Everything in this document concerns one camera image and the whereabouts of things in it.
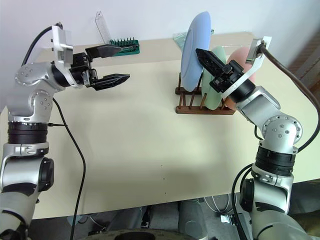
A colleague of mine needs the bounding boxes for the clear glass dish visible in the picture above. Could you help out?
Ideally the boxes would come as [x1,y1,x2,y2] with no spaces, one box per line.
[172,29,216,50]

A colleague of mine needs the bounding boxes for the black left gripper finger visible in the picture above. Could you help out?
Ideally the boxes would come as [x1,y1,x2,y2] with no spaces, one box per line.
[93,73,132,92]
[85,44,123,59]

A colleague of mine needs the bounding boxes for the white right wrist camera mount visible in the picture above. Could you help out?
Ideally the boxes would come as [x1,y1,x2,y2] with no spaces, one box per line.
[219,36,272,100]

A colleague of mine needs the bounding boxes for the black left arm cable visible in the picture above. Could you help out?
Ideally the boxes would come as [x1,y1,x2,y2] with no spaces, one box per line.
[23,22,86,240]

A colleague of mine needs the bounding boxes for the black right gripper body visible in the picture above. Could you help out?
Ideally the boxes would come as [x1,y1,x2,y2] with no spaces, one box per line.
[209,60,245,93]

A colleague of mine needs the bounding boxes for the green screwdriver bit set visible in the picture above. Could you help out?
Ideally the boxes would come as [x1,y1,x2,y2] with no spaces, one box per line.
[94,10,141,55]

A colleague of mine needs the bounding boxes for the red plate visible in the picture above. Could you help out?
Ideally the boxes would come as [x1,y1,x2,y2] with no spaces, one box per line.
[223,46,258,111]

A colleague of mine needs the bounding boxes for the white cables under table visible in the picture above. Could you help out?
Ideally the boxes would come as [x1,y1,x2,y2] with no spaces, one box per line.
[203,194,235,214]

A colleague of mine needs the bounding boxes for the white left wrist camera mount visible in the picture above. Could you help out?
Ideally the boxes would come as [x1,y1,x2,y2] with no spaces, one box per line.
[50,24,75,70]

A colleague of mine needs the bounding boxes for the wooden dish rack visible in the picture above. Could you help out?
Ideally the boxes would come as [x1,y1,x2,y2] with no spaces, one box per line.
[174,72,237,116]

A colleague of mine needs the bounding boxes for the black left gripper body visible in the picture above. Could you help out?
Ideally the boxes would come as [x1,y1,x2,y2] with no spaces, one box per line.
[69,52,99,88]

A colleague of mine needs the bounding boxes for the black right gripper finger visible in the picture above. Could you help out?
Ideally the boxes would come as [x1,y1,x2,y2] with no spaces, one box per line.
[195,47,231,76]

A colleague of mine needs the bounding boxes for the green plate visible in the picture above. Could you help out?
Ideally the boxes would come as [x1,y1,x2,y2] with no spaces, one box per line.
[201,46,227,111]

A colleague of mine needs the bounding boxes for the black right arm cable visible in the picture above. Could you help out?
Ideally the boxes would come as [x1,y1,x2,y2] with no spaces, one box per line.
[231,41,320,240]

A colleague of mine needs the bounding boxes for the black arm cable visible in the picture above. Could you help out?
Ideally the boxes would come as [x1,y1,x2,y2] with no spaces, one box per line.
[231,41,320,240]
[23,22,86,240]

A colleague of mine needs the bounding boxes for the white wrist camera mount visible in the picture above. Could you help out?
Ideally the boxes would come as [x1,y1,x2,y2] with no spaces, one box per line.
[50,24,75,70]
[219,36,272,100]

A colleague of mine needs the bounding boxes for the blue plate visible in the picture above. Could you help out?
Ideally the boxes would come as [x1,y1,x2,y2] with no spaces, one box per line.
[180,11,212,93]

